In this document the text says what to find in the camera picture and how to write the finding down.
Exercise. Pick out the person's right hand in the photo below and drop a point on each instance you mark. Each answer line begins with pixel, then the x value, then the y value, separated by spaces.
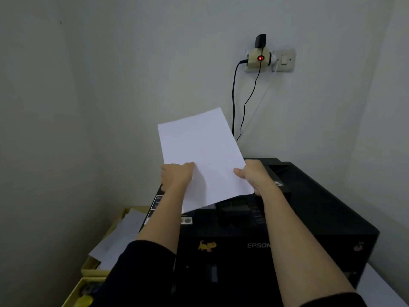
pixel 255 175

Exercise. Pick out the person's left hand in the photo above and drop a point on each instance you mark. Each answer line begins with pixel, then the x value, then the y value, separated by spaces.
pixel 174 177

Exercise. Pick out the person's left fingers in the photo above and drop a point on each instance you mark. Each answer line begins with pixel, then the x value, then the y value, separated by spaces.
pixel 187 166

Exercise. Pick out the person's right thumb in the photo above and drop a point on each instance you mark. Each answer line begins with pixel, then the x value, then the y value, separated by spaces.
pixel 240 172

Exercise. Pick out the white paper sheet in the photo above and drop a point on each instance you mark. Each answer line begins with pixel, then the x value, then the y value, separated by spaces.
pixel 204 156

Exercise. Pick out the person's right forearm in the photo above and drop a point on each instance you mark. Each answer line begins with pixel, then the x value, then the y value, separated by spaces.
pixel 300 242

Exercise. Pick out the person's left forearm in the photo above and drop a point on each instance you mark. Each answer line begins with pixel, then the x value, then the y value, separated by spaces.
pixel 159 220

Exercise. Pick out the black printer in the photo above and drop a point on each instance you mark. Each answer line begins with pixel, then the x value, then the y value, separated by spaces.
pixel 287 230

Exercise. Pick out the yellow cat sticker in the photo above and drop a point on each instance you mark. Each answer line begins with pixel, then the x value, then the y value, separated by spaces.
pixel 207 245

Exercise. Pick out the loose white papers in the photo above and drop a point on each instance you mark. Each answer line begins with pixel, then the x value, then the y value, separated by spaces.
pixel 118 236

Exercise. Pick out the beige plug adapter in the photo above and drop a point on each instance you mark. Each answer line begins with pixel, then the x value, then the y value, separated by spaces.
pixel 260 58

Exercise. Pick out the black charger plug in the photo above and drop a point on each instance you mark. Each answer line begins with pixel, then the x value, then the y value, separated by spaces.
pixel 260 40

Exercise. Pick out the yellow tray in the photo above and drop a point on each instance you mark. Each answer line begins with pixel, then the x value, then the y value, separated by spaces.
pixel 81 292

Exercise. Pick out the white wall switch socket plate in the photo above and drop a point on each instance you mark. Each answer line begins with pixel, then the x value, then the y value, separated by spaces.
pixel 286 60

